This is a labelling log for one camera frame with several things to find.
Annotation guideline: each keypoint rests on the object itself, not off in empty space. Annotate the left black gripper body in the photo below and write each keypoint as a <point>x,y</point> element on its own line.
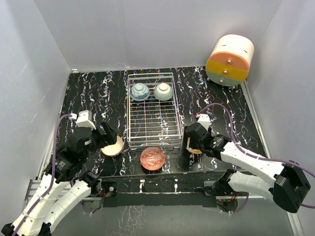
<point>88,151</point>

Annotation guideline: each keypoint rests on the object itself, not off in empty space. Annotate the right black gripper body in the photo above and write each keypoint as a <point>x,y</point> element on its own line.
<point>195,145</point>

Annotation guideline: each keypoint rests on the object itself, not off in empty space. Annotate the cream bowl leaf pattern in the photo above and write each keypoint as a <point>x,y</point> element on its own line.
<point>189,149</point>

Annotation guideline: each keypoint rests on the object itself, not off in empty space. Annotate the white bowl brown rim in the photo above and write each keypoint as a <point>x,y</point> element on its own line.
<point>115,149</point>

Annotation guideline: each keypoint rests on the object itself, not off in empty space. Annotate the pale green bowl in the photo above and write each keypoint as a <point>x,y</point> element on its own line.
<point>163,92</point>

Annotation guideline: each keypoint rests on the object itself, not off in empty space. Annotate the blue white patterned bowl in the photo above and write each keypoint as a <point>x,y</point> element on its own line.
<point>139,92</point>

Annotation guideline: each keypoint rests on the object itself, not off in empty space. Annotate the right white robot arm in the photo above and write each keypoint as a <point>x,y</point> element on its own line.
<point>283,182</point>

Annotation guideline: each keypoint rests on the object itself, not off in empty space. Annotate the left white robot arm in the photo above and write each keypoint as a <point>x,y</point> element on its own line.
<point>47,208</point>

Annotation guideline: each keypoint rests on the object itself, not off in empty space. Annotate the red patterned bowl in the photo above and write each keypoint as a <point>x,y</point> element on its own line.
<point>152,158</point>

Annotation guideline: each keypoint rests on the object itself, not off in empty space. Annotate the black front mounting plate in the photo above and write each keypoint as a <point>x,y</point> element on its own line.
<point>179,189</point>

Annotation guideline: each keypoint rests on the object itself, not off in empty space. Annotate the pastel round drawer cabinet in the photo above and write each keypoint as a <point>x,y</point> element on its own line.
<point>230,60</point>

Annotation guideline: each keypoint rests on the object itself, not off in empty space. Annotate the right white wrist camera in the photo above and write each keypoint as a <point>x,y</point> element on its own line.
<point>204,120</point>

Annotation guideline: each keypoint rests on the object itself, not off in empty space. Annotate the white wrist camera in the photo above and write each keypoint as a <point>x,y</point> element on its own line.
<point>204,120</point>
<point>85,120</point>

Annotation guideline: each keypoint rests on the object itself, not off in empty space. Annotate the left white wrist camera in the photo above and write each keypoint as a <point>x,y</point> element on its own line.
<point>85,120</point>

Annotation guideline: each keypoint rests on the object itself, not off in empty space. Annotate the silver wire dish rack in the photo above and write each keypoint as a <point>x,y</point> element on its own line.
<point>153,123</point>

